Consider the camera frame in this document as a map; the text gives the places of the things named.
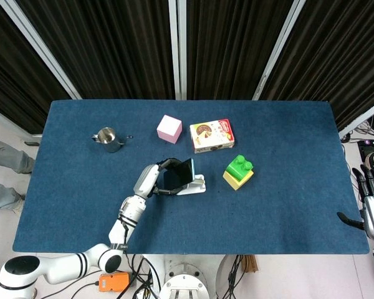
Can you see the green two-stud building block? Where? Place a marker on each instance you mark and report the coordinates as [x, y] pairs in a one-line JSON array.
[[237, 168]]

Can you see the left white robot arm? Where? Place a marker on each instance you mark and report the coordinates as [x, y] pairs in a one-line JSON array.
[[127, 213]]

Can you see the blue table cloth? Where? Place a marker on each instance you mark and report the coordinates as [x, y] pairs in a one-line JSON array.
[[237, 218]]

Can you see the white red snack box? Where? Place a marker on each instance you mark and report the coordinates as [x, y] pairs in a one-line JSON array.
[[210, 135]]

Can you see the steel gooseneck pitcher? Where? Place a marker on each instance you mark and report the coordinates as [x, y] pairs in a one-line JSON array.
[[109, 140]]

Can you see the dark curtain panel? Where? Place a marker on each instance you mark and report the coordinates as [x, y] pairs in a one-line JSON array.
[[230, 46], [112, 46], [336, 53], [12, 68]]

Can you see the black smartphone with teal edge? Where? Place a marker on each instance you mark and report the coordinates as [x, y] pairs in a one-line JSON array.
[[180, 174]]

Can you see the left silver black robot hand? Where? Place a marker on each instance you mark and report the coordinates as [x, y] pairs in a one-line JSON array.
[[147, 180]]

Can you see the brown wooden piece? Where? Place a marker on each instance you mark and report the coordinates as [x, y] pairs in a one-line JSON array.
[[250, 264]]

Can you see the white frame post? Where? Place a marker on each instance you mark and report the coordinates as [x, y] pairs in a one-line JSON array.
[[279, 50], [177, 50], [361, 116], [39, 46]]

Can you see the white folding phone stand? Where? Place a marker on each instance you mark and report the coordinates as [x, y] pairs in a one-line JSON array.
[[197, 184]]

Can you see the orange box device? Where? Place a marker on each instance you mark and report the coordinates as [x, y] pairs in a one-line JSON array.
[[115, 281]]

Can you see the pink foam cube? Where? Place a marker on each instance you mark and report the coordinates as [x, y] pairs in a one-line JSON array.
[[169, 129]]

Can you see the grey trouser leg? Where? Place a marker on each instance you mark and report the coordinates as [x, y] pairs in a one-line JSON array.
[[3, 194], [9, 157]]

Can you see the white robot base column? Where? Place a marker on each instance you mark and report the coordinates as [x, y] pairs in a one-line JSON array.
[[184, 274]]

